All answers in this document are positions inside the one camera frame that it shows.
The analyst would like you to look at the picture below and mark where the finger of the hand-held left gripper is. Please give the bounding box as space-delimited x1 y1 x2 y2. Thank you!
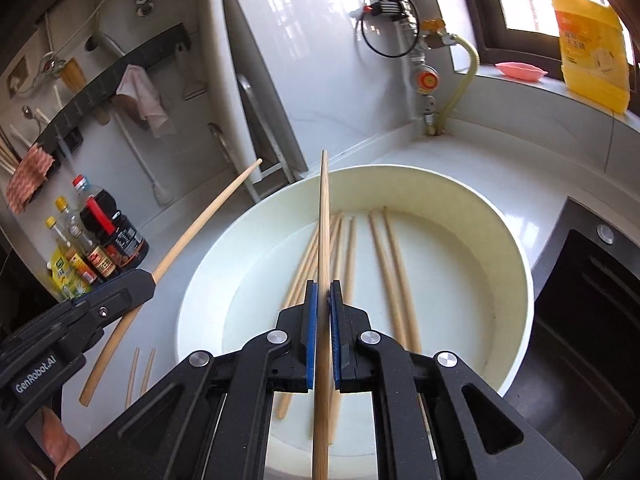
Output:
59 269 156 344

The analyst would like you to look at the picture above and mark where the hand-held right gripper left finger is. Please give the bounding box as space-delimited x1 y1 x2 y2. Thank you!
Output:
59 280 319 480

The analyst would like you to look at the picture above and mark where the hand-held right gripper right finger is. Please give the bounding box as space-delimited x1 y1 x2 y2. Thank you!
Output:
327 280 571 480

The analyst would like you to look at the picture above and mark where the pile of wooden chopsticks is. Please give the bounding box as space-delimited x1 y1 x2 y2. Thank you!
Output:
274 206 423 446

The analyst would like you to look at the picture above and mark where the cream round basin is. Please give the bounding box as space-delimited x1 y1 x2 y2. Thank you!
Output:
175 165 536 480

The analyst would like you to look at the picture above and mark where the person's left hand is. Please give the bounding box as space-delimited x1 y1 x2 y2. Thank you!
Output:
40 406 82 478

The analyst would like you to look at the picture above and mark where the yellow-capped soy sauce bottle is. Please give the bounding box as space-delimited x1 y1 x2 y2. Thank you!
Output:
54 196 118 281

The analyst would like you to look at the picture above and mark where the small yellow-capped vinegar bottle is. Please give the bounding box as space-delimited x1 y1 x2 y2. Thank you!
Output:
45 216 98 286

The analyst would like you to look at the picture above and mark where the green yellow seasoning pouch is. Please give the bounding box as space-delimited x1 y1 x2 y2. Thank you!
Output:
47 251 93 302

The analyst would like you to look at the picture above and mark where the pink dishcloth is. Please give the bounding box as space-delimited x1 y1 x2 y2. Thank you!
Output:
6 144 56 213

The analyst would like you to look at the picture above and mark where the wooden spoon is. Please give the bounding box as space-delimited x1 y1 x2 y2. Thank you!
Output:
95 96 116 127

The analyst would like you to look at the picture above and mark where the bundle of pale stored chopsticks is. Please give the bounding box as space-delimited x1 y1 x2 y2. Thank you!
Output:
0 122 31 177

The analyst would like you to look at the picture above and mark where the metal board rack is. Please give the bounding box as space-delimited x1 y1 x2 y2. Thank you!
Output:
207 74 301 201

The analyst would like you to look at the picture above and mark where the beige hanging rag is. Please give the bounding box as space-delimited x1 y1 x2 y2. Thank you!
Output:
115 64 171 138

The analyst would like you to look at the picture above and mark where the metal peeler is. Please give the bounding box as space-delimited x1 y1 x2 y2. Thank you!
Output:
175 42 208 101

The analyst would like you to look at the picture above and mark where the yellowish hanging utensil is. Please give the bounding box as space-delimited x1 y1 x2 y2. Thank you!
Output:
59 57 88 92

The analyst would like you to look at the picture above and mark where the hanging metal ladle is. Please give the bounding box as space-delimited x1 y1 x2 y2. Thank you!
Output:
10 51 68 97

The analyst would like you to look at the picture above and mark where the black kitchen sink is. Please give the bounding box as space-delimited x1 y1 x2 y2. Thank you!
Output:
502 197 640 480

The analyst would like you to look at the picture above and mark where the orange-knob gas regulator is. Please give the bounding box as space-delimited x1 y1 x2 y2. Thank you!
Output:
412 57 445 96

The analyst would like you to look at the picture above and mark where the white cutting board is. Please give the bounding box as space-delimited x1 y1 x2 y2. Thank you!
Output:
219 0 321 181

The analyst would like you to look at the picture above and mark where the pink soap dish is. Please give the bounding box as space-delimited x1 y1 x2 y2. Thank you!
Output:
494 61 549 83

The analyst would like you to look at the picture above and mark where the brass gas valve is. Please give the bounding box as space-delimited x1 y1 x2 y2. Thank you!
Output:
419 17 449 47

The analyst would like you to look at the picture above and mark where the yellow detergent bottle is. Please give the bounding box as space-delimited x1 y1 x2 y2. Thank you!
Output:
547 0 632 113

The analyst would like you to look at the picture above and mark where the large red-handled soy sauce jug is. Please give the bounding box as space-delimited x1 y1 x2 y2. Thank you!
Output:
71 175 150 268

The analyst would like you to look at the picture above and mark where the white-handled dish brush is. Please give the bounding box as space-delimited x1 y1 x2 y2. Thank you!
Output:
112 110 173 206

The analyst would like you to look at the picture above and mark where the black wall hook rail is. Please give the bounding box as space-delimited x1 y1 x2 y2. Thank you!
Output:
36 22 193 161

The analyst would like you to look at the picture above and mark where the dark window frame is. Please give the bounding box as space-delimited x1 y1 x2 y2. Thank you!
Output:
450 0 640 76

